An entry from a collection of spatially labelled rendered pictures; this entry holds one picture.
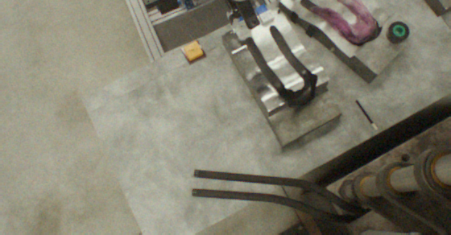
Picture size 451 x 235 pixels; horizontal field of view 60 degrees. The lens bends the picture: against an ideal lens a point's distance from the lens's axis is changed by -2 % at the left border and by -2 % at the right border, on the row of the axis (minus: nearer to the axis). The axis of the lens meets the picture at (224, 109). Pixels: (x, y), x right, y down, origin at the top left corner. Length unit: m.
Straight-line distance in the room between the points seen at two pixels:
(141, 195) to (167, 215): 0.13
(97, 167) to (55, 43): 0.89
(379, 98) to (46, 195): 1.92
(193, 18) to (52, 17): 1.01
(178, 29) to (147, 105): 0.86
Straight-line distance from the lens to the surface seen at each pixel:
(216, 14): 2.44
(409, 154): 1.72
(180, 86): 1.65
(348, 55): 1.66
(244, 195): 1.49
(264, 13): 1.64
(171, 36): 2.41
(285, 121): 1.54
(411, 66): 1.81
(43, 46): 2.89
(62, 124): 2.65
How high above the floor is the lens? 2.36
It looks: 75 degrees down
